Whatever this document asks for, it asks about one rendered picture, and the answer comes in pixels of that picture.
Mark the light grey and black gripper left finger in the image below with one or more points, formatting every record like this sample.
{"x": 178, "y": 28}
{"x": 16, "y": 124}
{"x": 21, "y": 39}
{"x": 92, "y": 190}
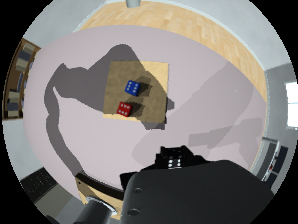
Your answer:
{"x": 161, "y": 162}

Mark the tan square mat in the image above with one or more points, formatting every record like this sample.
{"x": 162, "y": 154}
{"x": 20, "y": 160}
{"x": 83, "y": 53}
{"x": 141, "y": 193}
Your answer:
{"x": 150, "y": 104}

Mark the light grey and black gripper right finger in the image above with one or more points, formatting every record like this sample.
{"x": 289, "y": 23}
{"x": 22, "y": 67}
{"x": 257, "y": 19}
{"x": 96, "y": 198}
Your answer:
{"x": 190, "y": 160}

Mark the blue die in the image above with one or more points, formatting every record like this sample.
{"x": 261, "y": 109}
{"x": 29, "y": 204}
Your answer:
{"x": 133, "y": 88}

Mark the red die with white pips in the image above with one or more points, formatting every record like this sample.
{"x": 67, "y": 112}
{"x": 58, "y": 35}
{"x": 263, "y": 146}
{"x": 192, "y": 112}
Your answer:
{"x": 125, "y": 109}

